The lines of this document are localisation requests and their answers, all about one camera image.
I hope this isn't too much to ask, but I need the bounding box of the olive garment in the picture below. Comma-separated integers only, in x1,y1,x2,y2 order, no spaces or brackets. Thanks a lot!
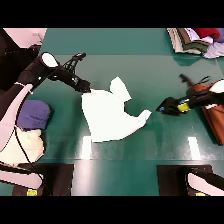
176,27,211,54

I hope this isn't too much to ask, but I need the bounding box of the cream garment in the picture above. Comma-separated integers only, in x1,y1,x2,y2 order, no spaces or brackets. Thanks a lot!
0,127,46,167

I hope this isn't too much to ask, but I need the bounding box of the beige garment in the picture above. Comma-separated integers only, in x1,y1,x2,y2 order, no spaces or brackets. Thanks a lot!
166,27,194,56

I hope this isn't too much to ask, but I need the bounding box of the brown garment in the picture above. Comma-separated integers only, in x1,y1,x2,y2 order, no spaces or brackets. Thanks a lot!
192,82,224,146

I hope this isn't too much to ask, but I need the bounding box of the white T-shirt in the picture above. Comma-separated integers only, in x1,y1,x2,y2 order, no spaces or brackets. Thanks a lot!
80,76,153,144

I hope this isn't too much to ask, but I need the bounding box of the purple garment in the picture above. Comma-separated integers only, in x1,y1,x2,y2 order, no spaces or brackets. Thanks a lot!
15,99,52,131

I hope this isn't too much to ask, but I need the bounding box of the black cable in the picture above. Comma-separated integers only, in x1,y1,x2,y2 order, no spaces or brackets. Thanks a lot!
199,75,212,85
13,123,52,197

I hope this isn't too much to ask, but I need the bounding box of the red garment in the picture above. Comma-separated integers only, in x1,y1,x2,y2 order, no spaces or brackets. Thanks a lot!
193,27,222,40

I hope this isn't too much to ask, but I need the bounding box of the pale lilac garment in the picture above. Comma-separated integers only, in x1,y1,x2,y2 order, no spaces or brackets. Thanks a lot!
202,27,224,60

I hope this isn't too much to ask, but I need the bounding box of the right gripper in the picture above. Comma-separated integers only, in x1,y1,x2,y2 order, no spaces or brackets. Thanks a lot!
155,96,191,117

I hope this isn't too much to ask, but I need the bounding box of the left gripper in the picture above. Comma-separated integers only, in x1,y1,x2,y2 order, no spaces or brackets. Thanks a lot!
68,74,92,94

